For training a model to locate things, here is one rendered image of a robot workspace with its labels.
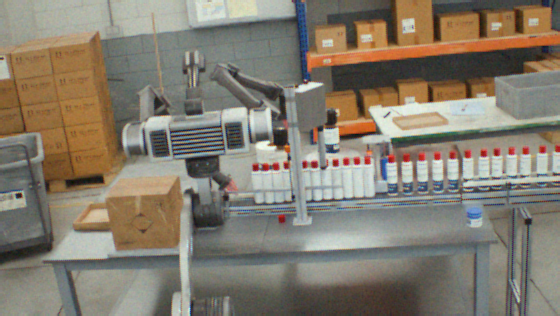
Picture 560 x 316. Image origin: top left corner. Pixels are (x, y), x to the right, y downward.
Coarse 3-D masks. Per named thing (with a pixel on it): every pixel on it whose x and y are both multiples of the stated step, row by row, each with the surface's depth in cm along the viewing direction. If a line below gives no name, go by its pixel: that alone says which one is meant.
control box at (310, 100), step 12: (312, 84) 320; (300, 96) 310; (312, 96) 315; (324, 96) 322; (300, 108) 312; (312, 108) 316; (324, 108) 323; (300, 120) 314; (312, 120) 317; (324, 120) 324
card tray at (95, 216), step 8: (88, 208) 369; (96, 208) 373; (104, 208) 372; (80, 216) 358; (88, 216) 364; (96, 216) 363; (104, 216) 362; (80, 224) 348; (88, 224) 347; (96, 224) 347; (104, 224) 347
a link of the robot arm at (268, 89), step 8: (232, 64) 314; (240, 80) 320; (248, 80) 324; (256, 80) 331; (264, 80) 341; (248, 88) 328; (256, 88) 332; (264, 88) 336; (272, 88) 340; (272, 96) 345
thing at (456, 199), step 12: (312, 204) 340; (324, 204) 339; (336, 204) 339; (348, 204) 339; (360, 204) 338; (372, 204) 337; (384, 204) 336; (396, 204) 336; (408, 204) 336; (420, 204) 334; (444, 204) 333; (456, 204) 333
